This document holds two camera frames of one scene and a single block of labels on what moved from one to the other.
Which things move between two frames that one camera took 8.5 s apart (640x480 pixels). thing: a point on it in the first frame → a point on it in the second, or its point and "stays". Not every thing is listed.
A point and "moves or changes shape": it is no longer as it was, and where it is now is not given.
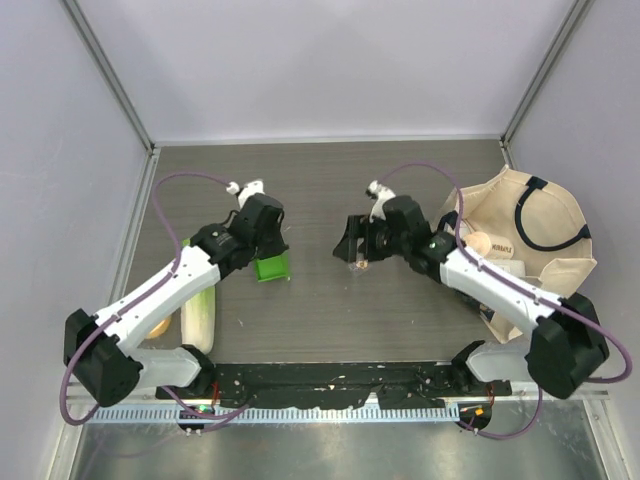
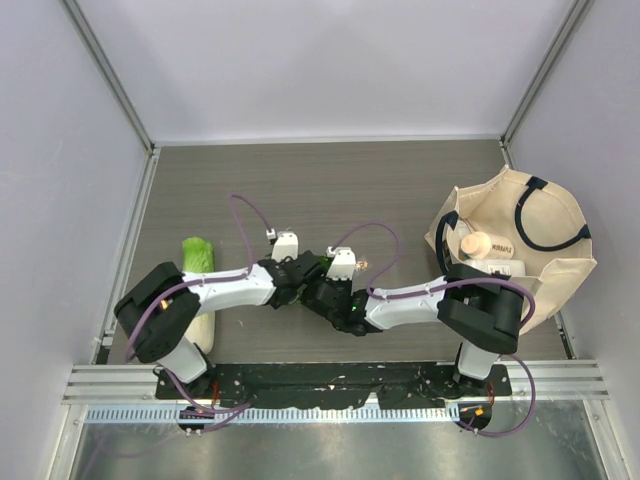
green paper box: x=273 y=268 moves or changes shape
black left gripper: x=279 y=246 → x=286 y=262
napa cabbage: x=198 y=320 stays
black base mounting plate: x=332 y=384 stays
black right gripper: x=357 y=229 → x=347 y=284
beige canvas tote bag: x=549 y=233 stays
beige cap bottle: x=478 y=241 stays
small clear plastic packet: x=358 y=265 stays
